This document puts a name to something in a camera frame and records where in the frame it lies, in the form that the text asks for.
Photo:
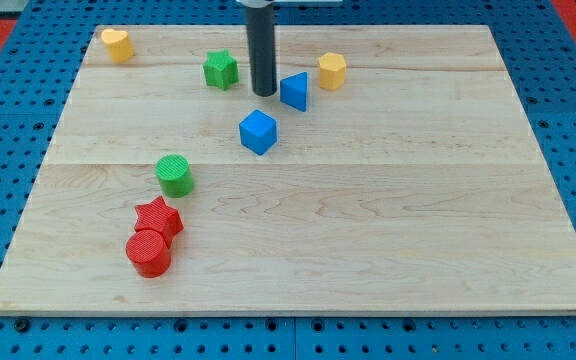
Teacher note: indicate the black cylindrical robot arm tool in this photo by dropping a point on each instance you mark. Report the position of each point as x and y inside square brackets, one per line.
[259, 17]

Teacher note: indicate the blue triangle block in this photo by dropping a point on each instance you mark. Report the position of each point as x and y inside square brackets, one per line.
[294, 91]

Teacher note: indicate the blue cube block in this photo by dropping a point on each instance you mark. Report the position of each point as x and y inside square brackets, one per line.
[258, 132]

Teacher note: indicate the wooden board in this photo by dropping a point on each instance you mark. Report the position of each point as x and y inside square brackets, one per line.
[418, 188]

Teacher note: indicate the green cylinder block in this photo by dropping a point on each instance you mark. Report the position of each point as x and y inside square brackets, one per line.
[173, 173]

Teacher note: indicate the yellow hexagon block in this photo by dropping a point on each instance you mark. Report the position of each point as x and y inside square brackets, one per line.
[331, 71]

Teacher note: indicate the green star block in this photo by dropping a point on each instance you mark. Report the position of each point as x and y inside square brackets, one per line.
[220, 69]

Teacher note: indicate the red star block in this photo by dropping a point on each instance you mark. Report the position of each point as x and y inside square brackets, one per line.
[159, 217]

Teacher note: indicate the red cylinder block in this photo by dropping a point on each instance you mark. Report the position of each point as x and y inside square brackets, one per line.
[148, 253]

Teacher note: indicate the yellow heart block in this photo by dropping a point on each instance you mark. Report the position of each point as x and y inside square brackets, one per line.
[118, 44]

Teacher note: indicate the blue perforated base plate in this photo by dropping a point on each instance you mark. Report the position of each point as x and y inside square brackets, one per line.
[41, 46]

